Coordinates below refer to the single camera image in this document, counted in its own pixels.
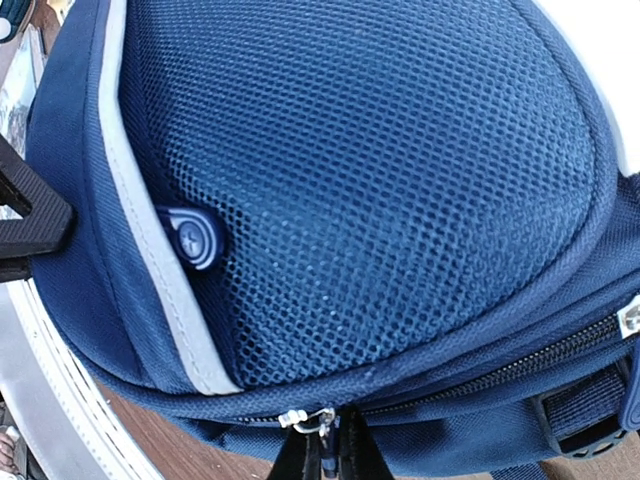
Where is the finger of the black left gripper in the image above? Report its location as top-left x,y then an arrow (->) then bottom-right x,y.
1,139 -> 75,283

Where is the dark Wuthering Heights book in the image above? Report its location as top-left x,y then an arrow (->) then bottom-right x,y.
1,24 -> 47,157

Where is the front aluminium rail frame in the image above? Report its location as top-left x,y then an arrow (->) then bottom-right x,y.
1,282 -> 162,479

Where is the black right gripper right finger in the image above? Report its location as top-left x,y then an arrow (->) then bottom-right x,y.
339,407 -> 394,480

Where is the navy blue backpack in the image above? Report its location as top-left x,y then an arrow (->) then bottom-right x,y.
26,1 -> 639,479

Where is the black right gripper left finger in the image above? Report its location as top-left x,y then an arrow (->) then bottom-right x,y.
269,429 -> 320,480

